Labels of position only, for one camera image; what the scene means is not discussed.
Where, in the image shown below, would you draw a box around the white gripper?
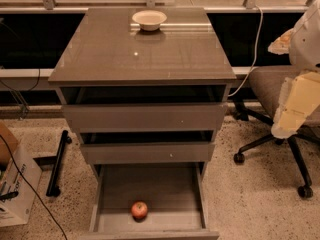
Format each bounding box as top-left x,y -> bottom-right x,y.
268,0 -> 320,139

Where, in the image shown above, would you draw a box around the red apple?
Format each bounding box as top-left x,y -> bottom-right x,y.
131,201 -> 148,220

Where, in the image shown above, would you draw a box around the grey top drawer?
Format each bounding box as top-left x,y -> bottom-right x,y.
63,104 -> 227,133

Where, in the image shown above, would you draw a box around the grey middle drawer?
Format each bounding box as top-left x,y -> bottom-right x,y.
80,142 -> 214,164

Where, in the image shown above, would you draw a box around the grey drawer cabinet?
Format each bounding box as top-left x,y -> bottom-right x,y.
47,6 -> 238,240

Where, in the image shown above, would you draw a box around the grey open bottom drawer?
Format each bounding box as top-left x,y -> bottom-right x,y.
79,163 -> 219,240

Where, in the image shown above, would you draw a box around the grey office chair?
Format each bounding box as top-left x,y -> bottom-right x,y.
234,65 -> 320,199

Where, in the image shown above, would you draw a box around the white paper bowl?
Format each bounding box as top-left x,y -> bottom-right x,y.
132,10 -> 167,31

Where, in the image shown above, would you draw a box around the black metal bar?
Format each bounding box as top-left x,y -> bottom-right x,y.
46,130 -> 72,197

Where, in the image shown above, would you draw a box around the brown cardboard box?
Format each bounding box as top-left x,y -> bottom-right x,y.
0,122 -> 18,166

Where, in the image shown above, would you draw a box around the white cardboard box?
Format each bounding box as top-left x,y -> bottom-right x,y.
0,144 -> 42,227

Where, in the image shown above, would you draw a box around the white hanging cable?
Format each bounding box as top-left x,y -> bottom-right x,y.
227,4 -> 264,98

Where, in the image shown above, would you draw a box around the black floor cable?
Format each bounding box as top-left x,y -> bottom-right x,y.
0,134 -> 69,240

